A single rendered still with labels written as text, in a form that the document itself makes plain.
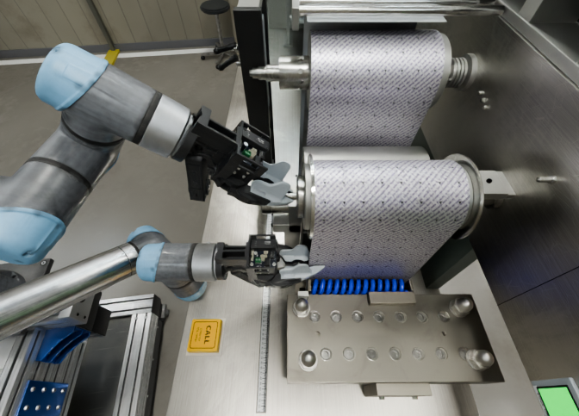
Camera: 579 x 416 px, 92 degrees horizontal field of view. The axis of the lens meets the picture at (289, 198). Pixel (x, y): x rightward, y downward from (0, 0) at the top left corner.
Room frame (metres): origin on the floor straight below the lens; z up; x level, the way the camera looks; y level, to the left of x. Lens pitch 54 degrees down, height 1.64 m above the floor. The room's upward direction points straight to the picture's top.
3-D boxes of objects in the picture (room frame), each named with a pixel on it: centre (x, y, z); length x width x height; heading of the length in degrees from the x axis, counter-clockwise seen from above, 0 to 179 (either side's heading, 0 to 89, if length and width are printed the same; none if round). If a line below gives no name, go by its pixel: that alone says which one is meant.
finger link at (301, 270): (0.21, -0.03, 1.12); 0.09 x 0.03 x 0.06; 89
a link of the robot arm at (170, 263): (0.23, 0.24, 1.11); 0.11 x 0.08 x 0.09; 90
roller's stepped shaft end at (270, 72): (0.54, 0.05, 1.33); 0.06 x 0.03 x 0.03; 90
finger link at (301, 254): (0.25, -0.03, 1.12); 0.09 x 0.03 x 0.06; 91
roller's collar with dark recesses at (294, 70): (0.54, -0.01, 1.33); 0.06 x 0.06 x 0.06; 0
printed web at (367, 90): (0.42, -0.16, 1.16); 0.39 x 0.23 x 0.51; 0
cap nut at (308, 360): (0.07, -0.04, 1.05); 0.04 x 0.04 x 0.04
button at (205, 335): (0.13, 0.20, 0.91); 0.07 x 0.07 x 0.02; 0
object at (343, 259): (0.23, -0.16, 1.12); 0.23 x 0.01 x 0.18; 90
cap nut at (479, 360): (0.07, -0.36, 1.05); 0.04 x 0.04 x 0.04
